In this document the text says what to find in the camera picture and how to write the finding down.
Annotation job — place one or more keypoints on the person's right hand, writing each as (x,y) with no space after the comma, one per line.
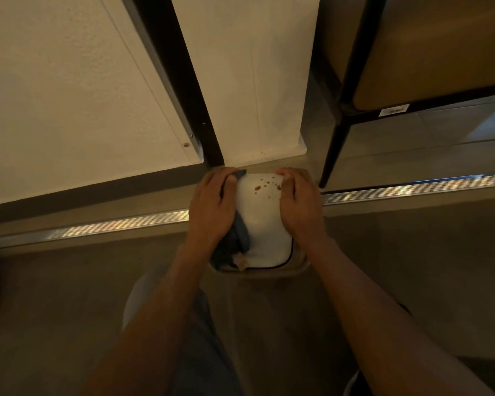
(303,214)

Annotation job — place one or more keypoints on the person's left hand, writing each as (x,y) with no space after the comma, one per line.
(210,214)

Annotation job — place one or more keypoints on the dark blue cloth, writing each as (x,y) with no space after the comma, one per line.
(237,243)

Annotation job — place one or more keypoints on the person's right forearm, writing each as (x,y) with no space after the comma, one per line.
(379,325)

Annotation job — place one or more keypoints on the person's left forearm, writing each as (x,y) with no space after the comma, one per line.
(161,325)

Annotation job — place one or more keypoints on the person's right black shoe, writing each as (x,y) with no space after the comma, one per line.
(361,387)

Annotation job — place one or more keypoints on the metal floor threshold strip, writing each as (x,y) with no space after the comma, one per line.
(86,230)

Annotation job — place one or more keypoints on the grey baseboard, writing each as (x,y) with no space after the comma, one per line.
(86,193)

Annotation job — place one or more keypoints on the white sticker label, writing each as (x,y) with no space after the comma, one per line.
(394,110)

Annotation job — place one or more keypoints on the brown bench with sticker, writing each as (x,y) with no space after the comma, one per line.
(429,57)

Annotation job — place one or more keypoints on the black wall post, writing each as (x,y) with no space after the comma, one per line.
(180,78)

